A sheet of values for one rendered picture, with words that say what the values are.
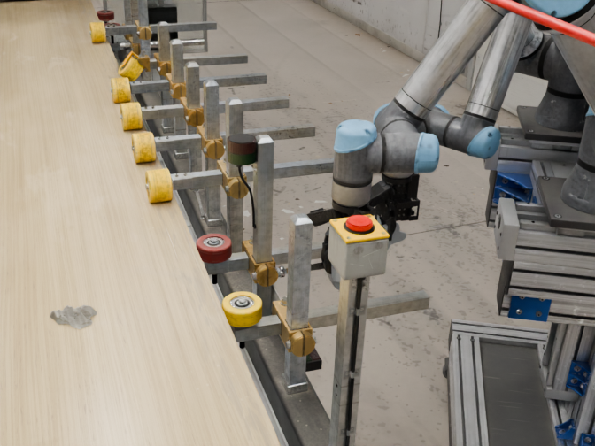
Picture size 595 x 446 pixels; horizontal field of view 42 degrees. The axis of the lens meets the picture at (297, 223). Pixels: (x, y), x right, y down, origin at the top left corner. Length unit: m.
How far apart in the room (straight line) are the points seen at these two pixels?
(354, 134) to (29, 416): 0.73
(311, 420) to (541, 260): 0.62
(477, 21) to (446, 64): 0.09
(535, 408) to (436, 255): 1.27
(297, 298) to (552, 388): 1.02
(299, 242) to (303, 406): 0.36
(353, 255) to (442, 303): 2.11
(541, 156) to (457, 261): 1.41
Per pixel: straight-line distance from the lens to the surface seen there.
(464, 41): 1.51
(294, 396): 1.63
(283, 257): 1.80
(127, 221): 1.86
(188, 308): 1.53
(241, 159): 1.59
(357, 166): 1.42
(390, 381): 2.79
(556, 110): 2.18
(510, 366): 2.61
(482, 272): 3.49
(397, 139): 1.43
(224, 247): 1.72
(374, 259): 1.16
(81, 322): 1.51
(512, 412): 2.44
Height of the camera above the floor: 1.77
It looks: 28 degrees down
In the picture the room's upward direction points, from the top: 2 degrees clockwise
